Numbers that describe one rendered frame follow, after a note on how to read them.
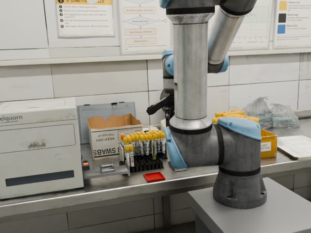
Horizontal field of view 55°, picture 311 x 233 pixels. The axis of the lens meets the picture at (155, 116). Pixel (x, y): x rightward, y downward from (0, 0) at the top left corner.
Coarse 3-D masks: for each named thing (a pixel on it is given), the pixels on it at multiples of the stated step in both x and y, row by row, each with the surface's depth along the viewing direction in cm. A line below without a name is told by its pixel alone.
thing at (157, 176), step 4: (152, 172) 116; (156, 172) 116; (160, 172) 116; (144, 176) 113; (148, 176) 114; (152, 176) 114; (156, 176) 114; (160, 176) 114; (148, 180) 109; (152, 180) 109; (156, 180) 110; (160, 180) 110
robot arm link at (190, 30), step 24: (168, 0) 66; (192, 0) 65; (216, 0) 67; (192, 24) 68; (192, 48) 70; (192, 72) 71; (192, 96) 74; (192, 120) 76; (168, 144) 77; (192, 144) 76; (216, 144) 77
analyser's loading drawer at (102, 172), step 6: (126, 162) 113; (102, 168) 114; (108, 168) 114; (114, 168) 109; (120, 168) 113; (126, 168) 113; (84, 174) 109; (90, 174) 108; (96, 174) 108; (102, 174) 108; (108, 174) 109; (114, 174) 110
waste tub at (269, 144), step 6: (264, 132) 136; (270, 132) 132; (264, 138) 126; (270, 138) 127; (276, 138) 127; (264, 144) 127; (270, 144) 127; (276, 144) 128; (264, 150) 127; (270, 150) 128; (276, 150) 128; (264, 156) 128; (270, 156) 128; (276, 156) 129
